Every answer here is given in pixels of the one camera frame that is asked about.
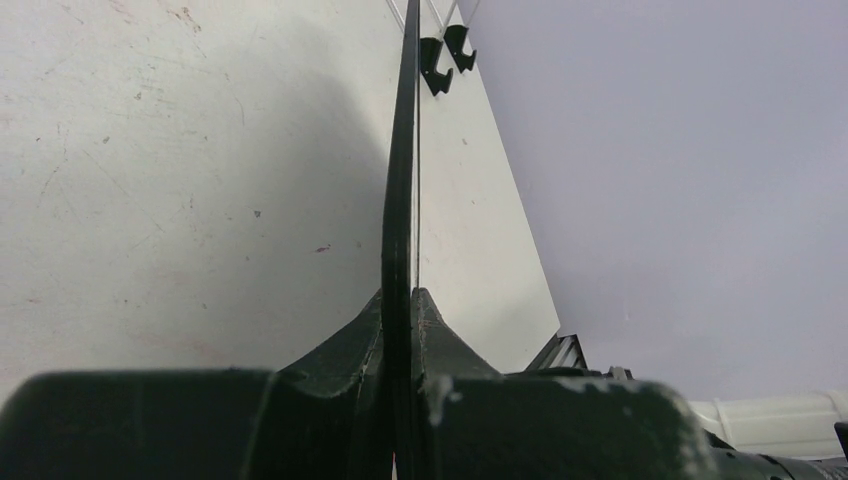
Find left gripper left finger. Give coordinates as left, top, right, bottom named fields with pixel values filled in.
left=1, top=296, right=391, bottom=479

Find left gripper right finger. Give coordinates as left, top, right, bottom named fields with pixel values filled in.
left=412, top=289, right=719, bottom=479

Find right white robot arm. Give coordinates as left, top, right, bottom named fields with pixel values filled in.
left=690, top=390, right=847, bottom=479

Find wire whiteboard stand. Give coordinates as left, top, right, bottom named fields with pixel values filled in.
left=382, top=1, right=477, bottom=98

